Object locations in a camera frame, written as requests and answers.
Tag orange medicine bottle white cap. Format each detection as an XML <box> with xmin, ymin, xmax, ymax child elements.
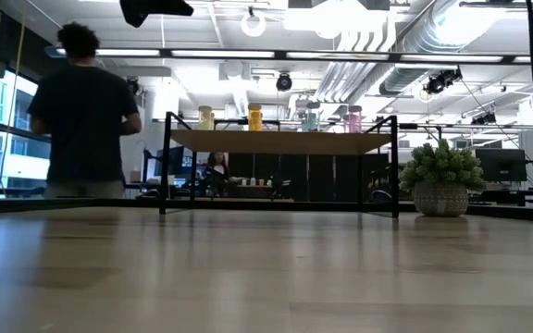
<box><xmin>247</xmin><ymin>103</ymin><xmax>264</xmax><ymax>132</ymax></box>

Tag black computer monitor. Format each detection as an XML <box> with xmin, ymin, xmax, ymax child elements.
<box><xmin>474</xmin><ymin>146</ymin><xmax>527</xmax><ymax>183</ymax></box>
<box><xmin>154</xmin><ymin>145</ymin><xmax>194</xmax><ymax>178</ymax></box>

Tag wooden shelf black metal frame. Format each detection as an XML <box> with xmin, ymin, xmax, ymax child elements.
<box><xmin>158</xmin><ymin>110</ymin><xmax>400</xmax><ymax>219</ymax></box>

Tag round white pendant lamp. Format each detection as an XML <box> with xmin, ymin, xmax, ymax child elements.
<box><xmin>241</xmin><ymin>9</ymin><xmax>267</xmax><ymax>38</ymax></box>

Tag yellow power cable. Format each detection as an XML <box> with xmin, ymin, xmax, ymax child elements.
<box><xmin>0</xmin><ymin>0</ymin><xmax>30</xmax><ymax>199</ymax></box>

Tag person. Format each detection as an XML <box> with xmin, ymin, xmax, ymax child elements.
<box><xmin>26</xmin><ymin>21</ymin><xmax>143</xmax><ymax>200</ymax></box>
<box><xmin>205</xmin><ymin>151</ymin><xmax>242</xmax><ymax>198</ymax></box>

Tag long ceiling light bar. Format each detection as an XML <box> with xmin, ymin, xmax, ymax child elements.
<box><xmin>46</xmin><ymin>44</ymin><xmax>533</xmax><ymax>66</ymax></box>

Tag black sofa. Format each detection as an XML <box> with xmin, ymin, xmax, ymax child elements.
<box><xmin>0</xmin><ymin>186</ymin><xmax>46</xmax><ymax>199</ymax></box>

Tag green plant in grey pot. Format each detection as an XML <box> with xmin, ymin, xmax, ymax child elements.
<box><xmin>398</xmin><ymin>138</ymin><xmax>489</xmax><ymax>218</ymax></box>

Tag silver air duct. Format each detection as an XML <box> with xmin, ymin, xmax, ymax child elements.
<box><xmin>379</xmin><ymin>0</ymin><xmax>531</xmax><ymax>96</ymax></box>

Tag large window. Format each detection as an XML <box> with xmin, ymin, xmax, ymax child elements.
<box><xmin>0</xmin><ymin>68</ymin><xmax>53</xmax><ymax>195</ymax></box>

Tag black partition panels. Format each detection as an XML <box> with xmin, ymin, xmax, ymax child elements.
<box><xmin>227</xmin><ymin>152</ymin><xmax>390</xmax><ymax>203</ymax></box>

